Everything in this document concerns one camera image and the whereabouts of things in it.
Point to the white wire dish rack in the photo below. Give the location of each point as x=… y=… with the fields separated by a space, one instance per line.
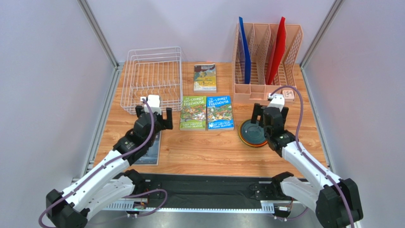
x=153 y=71

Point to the black base mat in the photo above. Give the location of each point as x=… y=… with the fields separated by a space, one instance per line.
x=204 y=192

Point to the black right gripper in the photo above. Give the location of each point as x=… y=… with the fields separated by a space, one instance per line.
x=265 y=112

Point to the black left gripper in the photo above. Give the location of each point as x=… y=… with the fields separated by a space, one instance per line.
x=168 y=125

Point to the small white patterned box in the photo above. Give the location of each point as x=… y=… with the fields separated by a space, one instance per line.
x=289 y=95

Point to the blue folder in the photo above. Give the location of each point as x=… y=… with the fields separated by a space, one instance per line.
x=244 y=55

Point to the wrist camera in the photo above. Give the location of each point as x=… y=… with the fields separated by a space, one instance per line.
x=276 y=101
x=154 y=102

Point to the pink plastic file organizer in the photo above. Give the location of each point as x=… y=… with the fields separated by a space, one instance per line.
x=260 y=38

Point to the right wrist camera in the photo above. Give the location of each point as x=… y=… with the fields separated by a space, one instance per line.
x=276 y=101

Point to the green 65-storey treehouse book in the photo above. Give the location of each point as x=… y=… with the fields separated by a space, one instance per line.
x=193 y=113

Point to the red folder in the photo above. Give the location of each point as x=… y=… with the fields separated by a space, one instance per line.
x=277 y=52

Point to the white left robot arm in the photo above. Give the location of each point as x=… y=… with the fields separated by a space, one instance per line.
x=74 y=206

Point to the nineteen eighty-four book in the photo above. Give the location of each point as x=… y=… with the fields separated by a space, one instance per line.
x=152 y=155

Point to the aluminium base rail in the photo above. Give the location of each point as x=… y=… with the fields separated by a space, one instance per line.
x=100 y=202

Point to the orange plate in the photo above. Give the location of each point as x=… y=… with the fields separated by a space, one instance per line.
x=247 y=143

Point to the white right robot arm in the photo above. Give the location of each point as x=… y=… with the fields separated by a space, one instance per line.
x=336 y=202

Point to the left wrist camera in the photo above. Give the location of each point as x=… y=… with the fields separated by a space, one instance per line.
x=154 y=102

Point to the dark brown plate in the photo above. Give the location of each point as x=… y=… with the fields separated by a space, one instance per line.
x=252 y=133

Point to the blue 26-storey treehouse book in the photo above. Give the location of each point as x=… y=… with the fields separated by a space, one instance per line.
x=219 y=113

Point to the small yellow cover book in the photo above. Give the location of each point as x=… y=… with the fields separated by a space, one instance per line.
x=205 y=78

